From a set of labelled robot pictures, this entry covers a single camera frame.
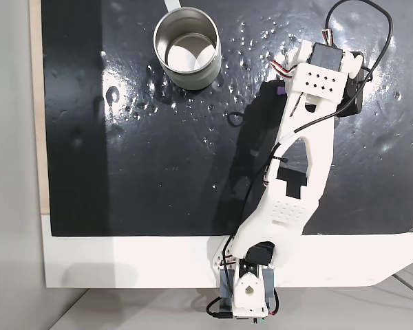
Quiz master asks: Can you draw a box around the pale green steel cup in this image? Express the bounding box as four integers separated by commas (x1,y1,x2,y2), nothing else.
153,9,223,91

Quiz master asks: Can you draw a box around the black glossy mat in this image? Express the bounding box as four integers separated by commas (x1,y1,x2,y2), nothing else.
41,0,413,238

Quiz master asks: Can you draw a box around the grey table clamp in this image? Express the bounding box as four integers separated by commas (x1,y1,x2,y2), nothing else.
219,266,277,300

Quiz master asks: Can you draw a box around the light wooden board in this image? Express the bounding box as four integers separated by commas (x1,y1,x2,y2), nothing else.
28,0,51,216

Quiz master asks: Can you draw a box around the black camera box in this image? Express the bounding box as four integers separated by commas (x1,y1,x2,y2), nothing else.
336,51,366,118

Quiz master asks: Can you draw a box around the black camera cable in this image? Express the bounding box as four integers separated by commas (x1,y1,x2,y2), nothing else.
206,0,395,319

